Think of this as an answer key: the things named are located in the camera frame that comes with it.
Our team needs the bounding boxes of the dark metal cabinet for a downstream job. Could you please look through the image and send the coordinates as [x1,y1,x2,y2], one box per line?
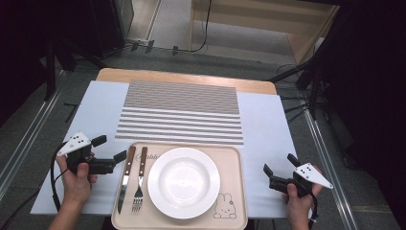
[92,0,135,59]

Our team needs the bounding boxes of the wooden counter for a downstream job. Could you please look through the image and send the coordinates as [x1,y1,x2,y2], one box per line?
[190,0,340,65]

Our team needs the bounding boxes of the black power cable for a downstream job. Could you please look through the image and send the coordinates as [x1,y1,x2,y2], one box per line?
[191,0,214,54]

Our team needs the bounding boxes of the black stand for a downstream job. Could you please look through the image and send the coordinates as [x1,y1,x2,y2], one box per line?
[267,47,329,121]
[39,32,108,102]

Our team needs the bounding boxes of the hand-held gripper cable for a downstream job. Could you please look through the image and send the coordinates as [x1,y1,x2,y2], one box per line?
[50,142,71,213]
[306,191,320,230]

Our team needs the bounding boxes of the light blue table mat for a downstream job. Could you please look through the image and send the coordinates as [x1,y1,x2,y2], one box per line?
[30,80,130,215]

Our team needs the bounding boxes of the black floor cables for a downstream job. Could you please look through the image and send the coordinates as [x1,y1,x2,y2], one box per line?
[276,63,322,127]

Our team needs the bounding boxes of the person's left hand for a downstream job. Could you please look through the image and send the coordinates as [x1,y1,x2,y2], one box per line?
[55,152,99,209]

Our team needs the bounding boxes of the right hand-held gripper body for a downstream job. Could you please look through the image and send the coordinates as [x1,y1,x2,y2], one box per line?
[268,162,334,199]

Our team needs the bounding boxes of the beige tray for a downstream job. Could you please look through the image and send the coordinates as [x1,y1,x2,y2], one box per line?
[110,141,249,230]

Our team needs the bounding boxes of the wooden-handled knife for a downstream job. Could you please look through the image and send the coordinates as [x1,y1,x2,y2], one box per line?
[117,146,137,215]

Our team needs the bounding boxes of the right hand-held gripper cable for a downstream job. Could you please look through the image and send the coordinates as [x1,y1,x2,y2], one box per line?
[306,191,320,230]

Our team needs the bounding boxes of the person's right hand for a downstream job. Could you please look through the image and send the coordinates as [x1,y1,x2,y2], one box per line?
[282,165,324,221]

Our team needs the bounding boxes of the white paper sheet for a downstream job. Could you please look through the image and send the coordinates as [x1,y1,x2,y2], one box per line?
[237,91,314,219]

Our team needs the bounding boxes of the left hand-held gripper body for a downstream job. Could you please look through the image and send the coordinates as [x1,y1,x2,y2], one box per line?
[56,131,117,176]

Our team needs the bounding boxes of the white plate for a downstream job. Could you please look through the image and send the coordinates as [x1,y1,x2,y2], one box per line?
[147,147,221,220]

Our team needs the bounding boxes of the metal floor rail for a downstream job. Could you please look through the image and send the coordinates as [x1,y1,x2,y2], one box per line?
[302,108,360,230]
[0,85,63,195]

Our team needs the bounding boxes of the left hand-held gripper cable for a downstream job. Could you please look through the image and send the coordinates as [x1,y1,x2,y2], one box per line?
[50,142,71,213]

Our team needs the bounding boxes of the power strip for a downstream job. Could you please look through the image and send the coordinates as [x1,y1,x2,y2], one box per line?
[127,38,180,56]

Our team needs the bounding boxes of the wooden-handled fork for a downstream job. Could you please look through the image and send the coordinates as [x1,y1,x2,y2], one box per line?
[131,146,148,214]

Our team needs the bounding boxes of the striped placemat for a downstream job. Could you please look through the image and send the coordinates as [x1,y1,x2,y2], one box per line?
[114,80,244,147]

